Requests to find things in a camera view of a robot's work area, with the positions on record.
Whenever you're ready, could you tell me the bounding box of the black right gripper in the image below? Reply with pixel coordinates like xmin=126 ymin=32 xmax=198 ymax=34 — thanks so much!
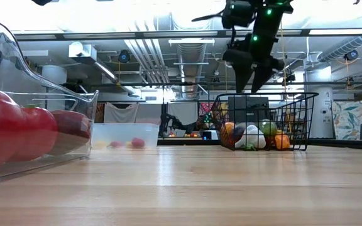
xmin=222 ymin=0 xmax=295 ymax=94

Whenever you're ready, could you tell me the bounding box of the purple eggplant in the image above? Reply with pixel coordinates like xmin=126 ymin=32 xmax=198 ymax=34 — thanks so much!
xmin=231 ymin=122 xmax=254 ymax=143

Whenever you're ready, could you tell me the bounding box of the orange bell pepper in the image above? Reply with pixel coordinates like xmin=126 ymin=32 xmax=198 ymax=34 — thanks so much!
xmin=223 ymin=121 xmax=236 ymax=148

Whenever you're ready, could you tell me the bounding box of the white garlic bulb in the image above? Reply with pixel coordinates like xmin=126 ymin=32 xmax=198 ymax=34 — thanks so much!
xmin=234 ymin=124 xmax=268 ymax=149

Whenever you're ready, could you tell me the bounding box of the orange carrot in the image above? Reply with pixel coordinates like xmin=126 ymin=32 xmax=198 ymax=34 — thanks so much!
xmin=273 ymin=129 xmax=292 ymax=150

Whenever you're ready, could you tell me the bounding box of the dark red apple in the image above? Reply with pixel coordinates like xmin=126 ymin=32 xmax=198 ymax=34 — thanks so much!
xmin=47 ymin=109 xmax=93 ymax=156

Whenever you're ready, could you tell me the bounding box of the black monitor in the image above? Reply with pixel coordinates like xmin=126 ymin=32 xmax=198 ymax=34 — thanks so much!
xmin=227 ymin=95 xmax=270 ymax=126

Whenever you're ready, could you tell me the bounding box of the distant black robot gripper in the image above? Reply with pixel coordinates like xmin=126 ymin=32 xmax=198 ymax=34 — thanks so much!
xmin=198 ymin=112 xmax=216 ymax=131

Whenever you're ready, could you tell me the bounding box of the colourful leaf mural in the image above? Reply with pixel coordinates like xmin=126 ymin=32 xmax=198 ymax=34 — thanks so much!
xmin=331 ymin=99 xmax=362 ymax=141

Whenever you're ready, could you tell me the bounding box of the rig top crossbeam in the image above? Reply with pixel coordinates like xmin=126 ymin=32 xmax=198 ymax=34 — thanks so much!
xmin=13 ymin=28 xmax=362 ymax=41

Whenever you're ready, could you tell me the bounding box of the white hanging cloth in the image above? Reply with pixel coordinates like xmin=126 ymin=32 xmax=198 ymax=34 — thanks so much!
xmin=103 ymin=102 xmax=140 ymax=124

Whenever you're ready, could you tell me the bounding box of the frosted plastic container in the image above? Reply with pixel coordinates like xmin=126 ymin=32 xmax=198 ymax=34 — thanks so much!
xmin=90 ymin=122 xmax=160 ymax=150

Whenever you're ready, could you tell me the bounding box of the white air unit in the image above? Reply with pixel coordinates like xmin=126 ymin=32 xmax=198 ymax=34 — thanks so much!
xmin=68 ymin=41 xmax=98 ymax=60

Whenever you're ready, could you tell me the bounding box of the white round column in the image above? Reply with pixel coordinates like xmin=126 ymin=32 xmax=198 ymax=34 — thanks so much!
xmin=41 ymin=65 xmax=68 ymax=95

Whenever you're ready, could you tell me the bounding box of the clear plastic bin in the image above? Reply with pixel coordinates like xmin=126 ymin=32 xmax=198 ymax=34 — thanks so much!
xmin=0 ymin=14 xmax=100 ymax=186

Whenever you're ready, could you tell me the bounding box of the black wire basket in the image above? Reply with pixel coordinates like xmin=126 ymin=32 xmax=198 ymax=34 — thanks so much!
xmin=210 ymin=92 xmax=319 ymax=152

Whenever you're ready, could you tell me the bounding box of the yellow hanging cord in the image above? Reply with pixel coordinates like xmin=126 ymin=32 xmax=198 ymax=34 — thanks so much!
xmin=278 ymin=18 xmax=288 ymax=101

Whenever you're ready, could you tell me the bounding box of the silver ventilation duct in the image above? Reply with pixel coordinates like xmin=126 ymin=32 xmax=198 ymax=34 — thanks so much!
xmin=175 ymin=42 xmax=207 ymax=99

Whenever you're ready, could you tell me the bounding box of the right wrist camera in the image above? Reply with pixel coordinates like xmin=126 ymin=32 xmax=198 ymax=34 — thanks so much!
xmin=221 ymin=0 xmax=257 ymax=30

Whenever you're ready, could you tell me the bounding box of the white column with camera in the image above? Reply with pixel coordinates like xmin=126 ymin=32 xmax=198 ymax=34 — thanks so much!
xmin=305 ymin=64 xmax=335 ymax=139

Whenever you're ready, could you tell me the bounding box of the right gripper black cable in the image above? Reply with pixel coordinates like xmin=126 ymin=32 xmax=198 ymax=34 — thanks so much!
xmin=191 ymin=8 xmax=225 ymax=23

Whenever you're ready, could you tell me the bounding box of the corrugated silver duct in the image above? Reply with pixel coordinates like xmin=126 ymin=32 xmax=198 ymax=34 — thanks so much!
xmin=317 ymin=35 xmax=362 ymax=63

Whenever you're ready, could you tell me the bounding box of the black ceiling camera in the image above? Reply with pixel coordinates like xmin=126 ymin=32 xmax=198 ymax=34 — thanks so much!
xmin=118 ymin=49 xmax=132 ymax=64
xmin=343 ymin=49 xmax=359 ymax=62

